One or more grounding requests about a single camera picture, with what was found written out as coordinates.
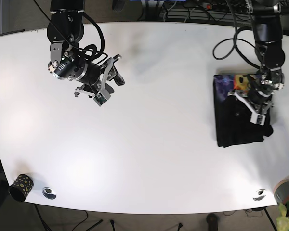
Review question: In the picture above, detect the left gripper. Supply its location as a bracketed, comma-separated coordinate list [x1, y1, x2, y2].
[227, 77, 278, 126]

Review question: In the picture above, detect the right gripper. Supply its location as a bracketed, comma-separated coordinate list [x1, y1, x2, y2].
[74, 54, 125, 106]

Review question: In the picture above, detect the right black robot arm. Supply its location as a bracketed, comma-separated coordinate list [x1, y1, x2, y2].
[47, 0, 125, 106]

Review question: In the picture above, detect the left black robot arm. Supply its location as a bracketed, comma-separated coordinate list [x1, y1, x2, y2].
[227, 0, 285, 125]

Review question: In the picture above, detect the grey tape roll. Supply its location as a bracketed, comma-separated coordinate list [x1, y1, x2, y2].
[274, 180, 289, 205]

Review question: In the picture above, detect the green potted plant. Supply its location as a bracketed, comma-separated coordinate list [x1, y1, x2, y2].
[276, 201, 289, 231]

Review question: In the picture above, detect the black gold-dotted cup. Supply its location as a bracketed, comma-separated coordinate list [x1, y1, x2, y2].
[9, 174, 34, 202]

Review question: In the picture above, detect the right table cable grommet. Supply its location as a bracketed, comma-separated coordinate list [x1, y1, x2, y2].
[252, 189, 266, 202]

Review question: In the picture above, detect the table cable grommet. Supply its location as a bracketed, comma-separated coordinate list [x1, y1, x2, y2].
[42, 187, 56, 200]
[252, 189, 266, 202]

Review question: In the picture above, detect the left table cable grommet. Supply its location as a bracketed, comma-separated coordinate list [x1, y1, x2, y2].
[42, 187, 56, 200]

